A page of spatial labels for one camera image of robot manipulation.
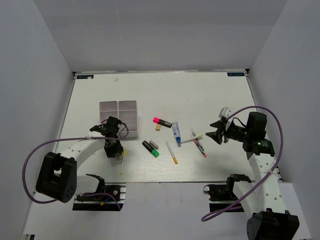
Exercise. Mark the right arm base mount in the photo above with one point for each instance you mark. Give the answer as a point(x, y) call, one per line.
point(221, 195)

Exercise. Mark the corner blue label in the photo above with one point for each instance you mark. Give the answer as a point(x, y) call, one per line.
point(235, 74)
point(85, 77)

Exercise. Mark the white left organizer box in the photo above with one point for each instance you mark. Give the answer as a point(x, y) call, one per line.
point(108, 111)

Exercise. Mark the right corner blue label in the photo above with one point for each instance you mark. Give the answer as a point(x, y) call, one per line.
point(235, 74)

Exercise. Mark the yellow capped white marker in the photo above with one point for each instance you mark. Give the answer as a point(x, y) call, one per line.
point(171, 153)

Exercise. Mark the green black highlighter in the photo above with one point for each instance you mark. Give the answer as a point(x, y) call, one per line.
point(150, 149)

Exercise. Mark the white right organizer box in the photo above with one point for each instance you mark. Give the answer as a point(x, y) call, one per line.
point(128, 114)

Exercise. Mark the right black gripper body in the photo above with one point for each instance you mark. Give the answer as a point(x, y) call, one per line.
point(236, 132)

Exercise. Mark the red orange pen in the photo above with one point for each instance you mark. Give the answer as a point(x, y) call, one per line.
point(200, 149)

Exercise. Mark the white eraser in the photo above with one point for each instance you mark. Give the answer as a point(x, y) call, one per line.
point(118, 158)

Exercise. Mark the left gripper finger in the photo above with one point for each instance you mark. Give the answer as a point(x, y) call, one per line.
point(109, 151)
point(119, 151)

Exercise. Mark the clear glue bottle blue cap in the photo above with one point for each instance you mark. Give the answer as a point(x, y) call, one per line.
point(176, 133)

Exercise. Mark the green clear pen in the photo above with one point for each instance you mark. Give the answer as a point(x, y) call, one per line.
point(194, 134)

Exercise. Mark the pink black highlighter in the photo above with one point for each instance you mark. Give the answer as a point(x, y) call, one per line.
point(162, 122)

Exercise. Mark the white pale yellow pen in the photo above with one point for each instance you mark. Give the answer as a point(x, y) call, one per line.
point(191, 139)

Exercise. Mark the grey eraser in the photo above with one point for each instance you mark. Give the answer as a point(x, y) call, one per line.
point(154, 145)

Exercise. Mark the yellow marker near left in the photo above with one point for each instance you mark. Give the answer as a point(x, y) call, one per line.
point(123, 162)

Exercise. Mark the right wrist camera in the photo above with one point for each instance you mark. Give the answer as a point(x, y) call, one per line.
point(225, 113)

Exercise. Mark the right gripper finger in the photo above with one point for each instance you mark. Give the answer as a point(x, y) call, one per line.
point(220, 124)
point(217, 136)

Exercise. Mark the left corner blue label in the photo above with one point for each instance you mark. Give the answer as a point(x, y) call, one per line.
point(85, 77)

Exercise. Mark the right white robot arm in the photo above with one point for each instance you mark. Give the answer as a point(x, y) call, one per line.
point(268, 217)

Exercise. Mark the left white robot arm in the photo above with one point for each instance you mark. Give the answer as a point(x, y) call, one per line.
point(58, 178)

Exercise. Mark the white organizer box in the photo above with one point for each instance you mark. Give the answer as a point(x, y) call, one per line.
point(128, 114)
point(108, 111)

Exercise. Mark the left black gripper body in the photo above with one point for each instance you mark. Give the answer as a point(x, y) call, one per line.
point(117, 144)

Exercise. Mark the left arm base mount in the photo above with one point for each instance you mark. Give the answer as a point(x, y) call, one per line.
point(112, 201)

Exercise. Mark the beige eraser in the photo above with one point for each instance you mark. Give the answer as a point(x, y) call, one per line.
point(158, 127)

